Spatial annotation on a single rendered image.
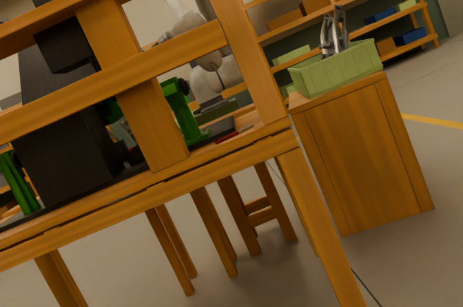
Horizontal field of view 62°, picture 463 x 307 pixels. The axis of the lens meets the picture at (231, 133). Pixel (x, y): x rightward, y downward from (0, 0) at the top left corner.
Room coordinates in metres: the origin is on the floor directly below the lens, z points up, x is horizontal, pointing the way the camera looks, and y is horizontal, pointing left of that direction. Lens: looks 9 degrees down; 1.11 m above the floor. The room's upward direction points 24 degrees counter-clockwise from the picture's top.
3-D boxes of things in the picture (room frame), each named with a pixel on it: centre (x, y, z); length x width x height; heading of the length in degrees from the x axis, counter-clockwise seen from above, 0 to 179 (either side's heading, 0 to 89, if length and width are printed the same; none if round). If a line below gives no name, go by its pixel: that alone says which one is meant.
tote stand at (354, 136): (2.30, -0.66, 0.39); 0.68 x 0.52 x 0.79; 167
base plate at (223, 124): (1.72, 0.52, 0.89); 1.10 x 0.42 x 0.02; 87
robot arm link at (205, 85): (2.40, 0.03, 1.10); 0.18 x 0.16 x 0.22; 90
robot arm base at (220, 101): (2.40, 0.06, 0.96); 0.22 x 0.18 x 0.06; 97
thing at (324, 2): (6.96, -2.50, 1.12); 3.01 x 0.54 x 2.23; 91
